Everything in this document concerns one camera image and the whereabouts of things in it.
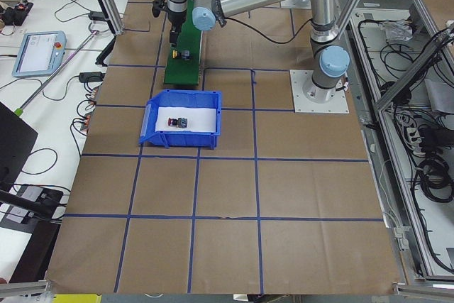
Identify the white foam pad source bin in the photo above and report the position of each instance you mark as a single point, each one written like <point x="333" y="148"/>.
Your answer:
<point x="199" y="119"/>

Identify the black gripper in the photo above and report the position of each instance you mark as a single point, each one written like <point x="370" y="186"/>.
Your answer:
<point x="174" y="19"/>

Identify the red push button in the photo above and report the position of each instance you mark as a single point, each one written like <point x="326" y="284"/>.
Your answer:
<point x="178" y="123"/>

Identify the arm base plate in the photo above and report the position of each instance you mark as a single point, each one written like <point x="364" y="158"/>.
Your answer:
<point x="310" y="99"/>

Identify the green conveyor belt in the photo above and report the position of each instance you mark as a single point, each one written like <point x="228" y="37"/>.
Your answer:
<point x="183" y="61"/>

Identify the yellow push button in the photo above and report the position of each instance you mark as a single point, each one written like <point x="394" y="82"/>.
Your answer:
<point x="181" y="54"/>

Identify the black power adapter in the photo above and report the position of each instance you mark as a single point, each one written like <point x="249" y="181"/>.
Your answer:
<point x="97" y="16"/>

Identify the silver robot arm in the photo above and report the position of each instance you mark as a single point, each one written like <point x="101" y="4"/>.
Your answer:
<point x="248" y="60"/>

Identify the teach pendant tablet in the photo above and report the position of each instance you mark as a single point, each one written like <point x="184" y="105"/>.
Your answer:
<point x="40" y="54"/>

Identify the blue bin with buttons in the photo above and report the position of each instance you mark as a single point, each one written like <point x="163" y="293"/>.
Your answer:
<point x="181" y="98"/>

